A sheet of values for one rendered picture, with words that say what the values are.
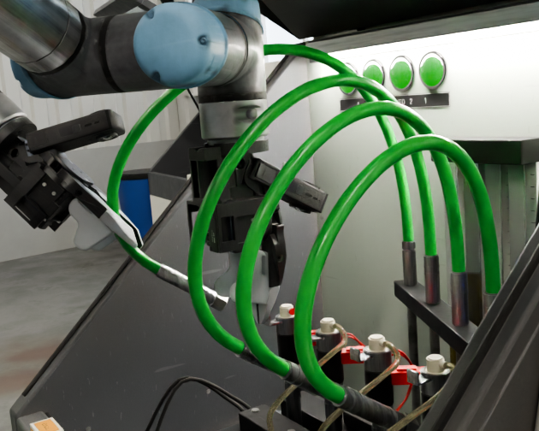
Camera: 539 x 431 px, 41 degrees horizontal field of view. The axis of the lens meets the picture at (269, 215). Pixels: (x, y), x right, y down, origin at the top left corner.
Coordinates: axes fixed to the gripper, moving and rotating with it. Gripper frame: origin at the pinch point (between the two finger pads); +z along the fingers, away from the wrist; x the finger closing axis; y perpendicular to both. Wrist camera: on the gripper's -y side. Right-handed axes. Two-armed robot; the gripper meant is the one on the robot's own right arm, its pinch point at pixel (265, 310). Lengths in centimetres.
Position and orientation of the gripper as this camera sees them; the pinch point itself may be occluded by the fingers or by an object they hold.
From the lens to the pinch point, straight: 85.0
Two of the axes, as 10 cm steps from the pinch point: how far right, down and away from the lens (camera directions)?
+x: 5.5, 0.9, -8.3
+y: -8.4, 1.5, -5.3
